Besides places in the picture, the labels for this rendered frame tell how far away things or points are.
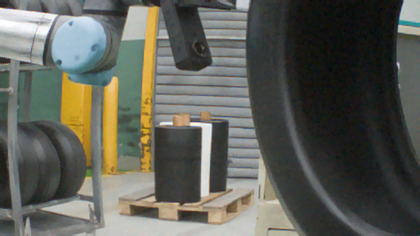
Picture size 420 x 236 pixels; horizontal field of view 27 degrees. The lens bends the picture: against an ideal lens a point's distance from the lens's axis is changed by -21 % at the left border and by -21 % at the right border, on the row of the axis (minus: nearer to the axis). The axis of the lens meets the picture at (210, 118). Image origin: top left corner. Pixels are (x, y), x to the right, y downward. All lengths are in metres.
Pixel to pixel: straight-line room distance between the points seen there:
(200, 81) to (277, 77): 9.89
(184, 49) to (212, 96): 9.67
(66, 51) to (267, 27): 0.29
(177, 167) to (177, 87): 3.53
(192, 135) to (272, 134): 6.54
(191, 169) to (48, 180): 2.62
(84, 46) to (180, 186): 6.40
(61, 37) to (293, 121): 0.34
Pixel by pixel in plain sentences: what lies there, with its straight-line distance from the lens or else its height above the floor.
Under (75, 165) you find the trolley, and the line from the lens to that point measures 5.57.
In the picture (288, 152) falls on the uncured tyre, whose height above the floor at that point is 1.07.
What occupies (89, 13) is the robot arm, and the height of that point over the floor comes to 1.24.
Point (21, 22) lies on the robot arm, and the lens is 1.30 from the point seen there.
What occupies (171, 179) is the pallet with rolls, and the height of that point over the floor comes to 0.33.
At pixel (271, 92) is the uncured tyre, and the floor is 1.13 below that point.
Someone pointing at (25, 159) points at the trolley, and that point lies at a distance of 4.85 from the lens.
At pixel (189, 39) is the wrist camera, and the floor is 1.19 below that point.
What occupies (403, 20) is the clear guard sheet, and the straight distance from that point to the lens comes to 1.83.
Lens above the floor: 1.16
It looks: 3 degrees down
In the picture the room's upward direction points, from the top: 2 degrees clockwise
